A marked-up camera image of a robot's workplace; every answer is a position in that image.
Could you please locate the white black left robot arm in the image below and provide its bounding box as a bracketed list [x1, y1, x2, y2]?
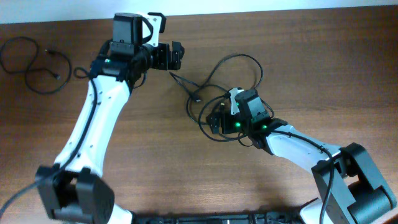
[35, 12, 184, 224]

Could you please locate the thick black HDMI cable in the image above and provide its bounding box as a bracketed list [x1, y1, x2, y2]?
[185, 53, 275, 127]

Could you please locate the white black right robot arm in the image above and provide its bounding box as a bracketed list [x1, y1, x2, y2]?
[205, 88, 397, 224]

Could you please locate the thin black USB cable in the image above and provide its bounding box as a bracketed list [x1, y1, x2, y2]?
[0, 36, 73, 95]

